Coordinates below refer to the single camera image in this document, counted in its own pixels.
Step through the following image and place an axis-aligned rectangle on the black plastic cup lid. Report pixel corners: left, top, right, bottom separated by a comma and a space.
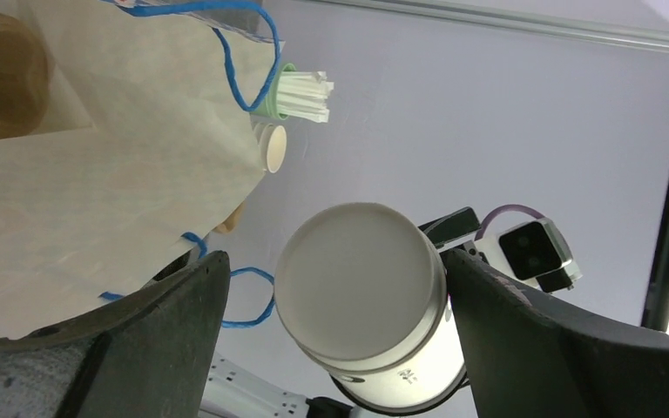
329, 367, 470, 417

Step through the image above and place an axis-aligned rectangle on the white wrapped straws bundle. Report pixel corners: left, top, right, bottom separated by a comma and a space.
279, 71, 335, 123

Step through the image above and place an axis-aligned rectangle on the stack of paper cups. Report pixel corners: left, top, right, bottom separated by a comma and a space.
253, 123, 287, 173

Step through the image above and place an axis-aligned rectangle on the printed paper takeout bag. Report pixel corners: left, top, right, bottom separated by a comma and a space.
0, 1, 282, 340

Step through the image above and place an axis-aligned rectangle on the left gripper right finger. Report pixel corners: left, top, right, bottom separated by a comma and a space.
442, 250, 669, 417

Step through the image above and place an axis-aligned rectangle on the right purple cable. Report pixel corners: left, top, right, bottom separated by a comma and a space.
475, 204, 547, 242

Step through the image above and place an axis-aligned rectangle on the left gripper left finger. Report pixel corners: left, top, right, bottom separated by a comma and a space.
0, 251, 230, 417

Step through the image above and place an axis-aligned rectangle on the green straw holder cup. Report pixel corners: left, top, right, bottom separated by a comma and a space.
252, 63, 296, 120

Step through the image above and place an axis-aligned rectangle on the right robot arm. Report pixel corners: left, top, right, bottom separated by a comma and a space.
199, 353, 468, 417

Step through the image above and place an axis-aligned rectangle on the brown cardboard cup carrier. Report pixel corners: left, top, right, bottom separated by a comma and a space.
213, 201, 246, 234

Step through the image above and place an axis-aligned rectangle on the white paper coffee cup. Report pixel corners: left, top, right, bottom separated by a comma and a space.
274, 203, 465, 408

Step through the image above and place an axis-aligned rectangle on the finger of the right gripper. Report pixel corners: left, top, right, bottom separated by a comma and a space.
419, 206, 480, 249

